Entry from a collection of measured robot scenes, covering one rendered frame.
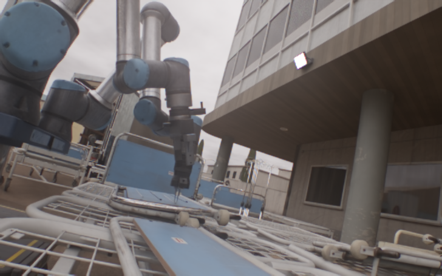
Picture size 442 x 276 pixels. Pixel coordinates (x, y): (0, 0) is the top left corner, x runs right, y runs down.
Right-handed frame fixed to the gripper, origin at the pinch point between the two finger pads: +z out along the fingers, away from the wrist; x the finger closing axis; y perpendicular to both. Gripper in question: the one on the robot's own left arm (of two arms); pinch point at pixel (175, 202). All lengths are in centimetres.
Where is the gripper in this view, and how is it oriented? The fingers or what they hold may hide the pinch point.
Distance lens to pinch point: 111.0
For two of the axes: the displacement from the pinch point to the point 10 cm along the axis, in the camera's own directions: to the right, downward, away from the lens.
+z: -1.7, 9.7, -1.6
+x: 9.3, 2.1, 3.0
